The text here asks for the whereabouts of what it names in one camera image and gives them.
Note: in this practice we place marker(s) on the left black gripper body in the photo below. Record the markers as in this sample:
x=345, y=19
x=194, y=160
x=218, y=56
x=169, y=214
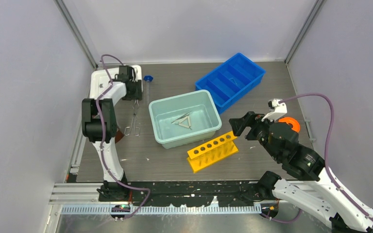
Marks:
x=136, y=93

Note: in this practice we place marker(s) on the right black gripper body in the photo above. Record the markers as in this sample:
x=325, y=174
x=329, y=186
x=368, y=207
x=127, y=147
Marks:
x=258, y=131

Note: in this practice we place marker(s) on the metal crucible tongs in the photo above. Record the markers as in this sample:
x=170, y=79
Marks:
x=133, y=128

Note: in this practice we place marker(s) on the thin metal tweezers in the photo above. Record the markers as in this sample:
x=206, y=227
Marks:
x=180, y=118

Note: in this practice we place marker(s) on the white clay triangle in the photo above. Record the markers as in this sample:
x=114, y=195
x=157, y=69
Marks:
x=185, y=123

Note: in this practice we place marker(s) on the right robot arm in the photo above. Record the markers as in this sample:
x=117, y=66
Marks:
x=340, y=213

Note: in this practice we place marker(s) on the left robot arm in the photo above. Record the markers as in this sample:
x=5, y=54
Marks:
x=99, y=123

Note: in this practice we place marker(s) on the test tube with blue cap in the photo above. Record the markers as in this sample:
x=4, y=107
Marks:
x=148, y=80

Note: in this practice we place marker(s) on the orange and grey stand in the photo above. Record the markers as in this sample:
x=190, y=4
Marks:
x=293, y=123

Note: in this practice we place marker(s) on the white tub lid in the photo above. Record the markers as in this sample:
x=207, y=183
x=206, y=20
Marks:
x=103, y=85

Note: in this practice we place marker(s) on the blue divided plastic bin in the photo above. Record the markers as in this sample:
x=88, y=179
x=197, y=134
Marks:
x=224, y=92

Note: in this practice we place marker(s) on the yellow test tube rack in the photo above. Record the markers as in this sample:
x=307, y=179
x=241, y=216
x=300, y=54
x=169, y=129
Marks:
x=211, y=152

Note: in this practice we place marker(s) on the light green plastic tub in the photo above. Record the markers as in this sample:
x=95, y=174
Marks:
x=204, y=117

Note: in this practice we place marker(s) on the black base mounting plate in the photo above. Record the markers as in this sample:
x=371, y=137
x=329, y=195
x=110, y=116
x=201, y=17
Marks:
x=188, y=193

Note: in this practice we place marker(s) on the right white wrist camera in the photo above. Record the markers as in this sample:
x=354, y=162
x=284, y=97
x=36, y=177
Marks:
x=277, y=110

